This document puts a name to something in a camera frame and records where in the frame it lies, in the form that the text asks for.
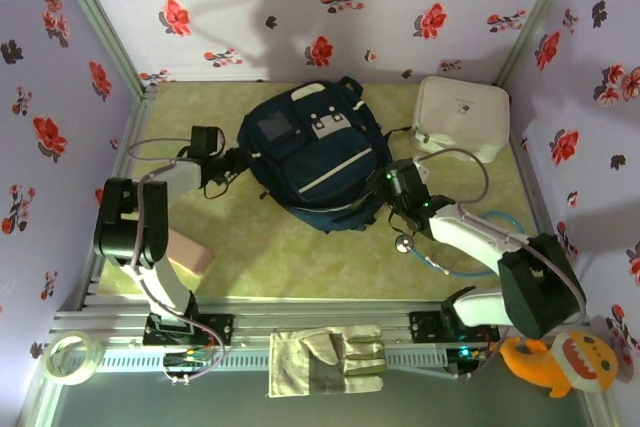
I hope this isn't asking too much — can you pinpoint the aluminium side rail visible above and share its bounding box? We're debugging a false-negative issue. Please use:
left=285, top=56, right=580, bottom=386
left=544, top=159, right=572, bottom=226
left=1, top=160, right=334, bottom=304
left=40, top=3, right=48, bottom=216
left=504, top=86, right=589, bottom=308
left=77, top=86, right=159, bottom=311

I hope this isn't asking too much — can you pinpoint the pink rectangular box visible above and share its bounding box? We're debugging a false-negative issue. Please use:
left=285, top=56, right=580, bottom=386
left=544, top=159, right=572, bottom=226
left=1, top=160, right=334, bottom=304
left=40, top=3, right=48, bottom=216
left=167, top=226, right=215, bottom=278

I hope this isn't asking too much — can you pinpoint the navy blue backpack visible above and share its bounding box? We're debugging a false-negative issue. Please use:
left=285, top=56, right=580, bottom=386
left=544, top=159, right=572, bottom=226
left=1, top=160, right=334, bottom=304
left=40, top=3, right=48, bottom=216
left=235, top=75, right=416, bottom=234

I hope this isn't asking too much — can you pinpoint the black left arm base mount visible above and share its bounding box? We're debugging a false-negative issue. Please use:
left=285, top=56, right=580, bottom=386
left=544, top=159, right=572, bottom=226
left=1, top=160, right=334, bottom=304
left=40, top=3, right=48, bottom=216
left=143, top=314, right=235, bottom=347

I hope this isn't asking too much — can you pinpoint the aluminium corner post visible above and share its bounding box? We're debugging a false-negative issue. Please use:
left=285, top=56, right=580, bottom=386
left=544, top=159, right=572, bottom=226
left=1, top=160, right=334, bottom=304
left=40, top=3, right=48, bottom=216
left=47, top=0, right=157, bottom=98
left=493, top=0, right=586, bottom=91

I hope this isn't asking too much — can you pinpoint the aluminium frame rail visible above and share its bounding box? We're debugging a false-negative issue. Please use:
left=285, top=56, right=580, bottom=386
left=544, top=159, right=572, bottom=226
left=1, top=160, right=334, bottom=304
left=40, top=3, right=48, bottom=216
left=49, top=299, right=591, bottom=348

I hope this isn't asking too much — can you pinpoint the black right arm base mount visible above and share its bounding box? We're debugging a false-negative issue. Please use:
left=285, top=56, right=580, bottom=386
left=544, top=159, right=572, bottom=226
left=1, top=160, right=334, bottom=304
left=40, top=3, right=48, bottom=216
left=408, top=310, right=501, bottom=346

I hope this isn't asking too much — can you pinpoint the blue tube stethoscope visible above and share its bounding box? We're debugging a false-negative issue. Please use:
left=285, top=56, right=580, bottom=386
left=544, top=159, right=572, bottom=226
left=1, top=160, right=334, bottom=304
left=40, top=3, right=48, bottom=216
left=394, top=209, right=526, bottom=278

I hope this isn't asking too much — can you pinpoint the small circuit board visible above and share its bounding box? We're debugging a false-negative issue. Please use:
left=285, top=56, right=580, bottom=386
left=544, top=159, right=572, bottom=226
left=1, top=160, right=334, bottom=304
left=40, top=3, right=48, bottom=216
left=163, top=351, right=211, bottom=369
left=457, top=345, right=490, bottom=364

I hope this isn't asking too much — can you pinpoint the white medical case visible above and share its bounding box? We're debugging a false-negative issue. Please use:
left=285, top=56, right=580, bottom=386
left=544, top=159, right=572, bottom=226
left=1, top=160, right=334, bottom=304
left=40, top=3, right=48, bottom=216
left=410, top=75, right=511, bottom=164

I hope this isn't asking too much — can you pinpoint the grey white work glove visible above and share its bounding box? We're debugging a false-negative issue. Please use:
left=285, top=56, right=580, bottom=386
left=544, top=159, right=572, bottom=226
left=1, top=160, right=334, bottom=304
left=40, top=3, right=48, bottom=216
left=267, top=324, right=386, bottom=399

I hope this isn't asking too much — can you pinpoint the orange shark plush toy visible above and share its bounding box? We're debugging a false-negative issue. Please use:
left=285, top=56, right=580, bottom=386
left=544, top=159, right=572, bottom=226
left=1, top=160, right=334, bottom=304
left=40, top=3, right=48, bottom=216
left=501, top=330, right=620, bottom=400

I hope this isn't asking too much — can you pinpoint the clear tape roll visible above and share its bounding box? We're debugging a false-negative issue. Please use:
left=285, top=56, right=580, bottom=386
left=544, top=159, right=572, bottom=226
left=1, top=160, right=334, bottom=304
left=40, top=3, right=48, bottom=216
left=42, top=330, right=104, bottom=387

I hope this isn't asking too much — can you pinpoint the grey right arm cable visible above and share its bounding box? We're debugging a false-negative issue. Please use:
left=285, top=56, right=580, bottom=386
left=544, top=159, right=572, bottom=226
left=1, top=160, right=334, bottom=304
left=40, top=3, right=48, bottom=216
left=419, top=146, right=589, bottom=381

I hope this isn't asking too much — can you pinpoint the white slotted cable duct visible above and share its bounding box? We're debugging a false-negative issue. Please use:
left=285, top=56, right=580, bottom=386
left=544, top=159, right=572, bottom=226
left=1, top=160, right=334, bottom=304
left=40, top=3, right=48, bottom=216
left=97, top=350, right=449, bottom=374

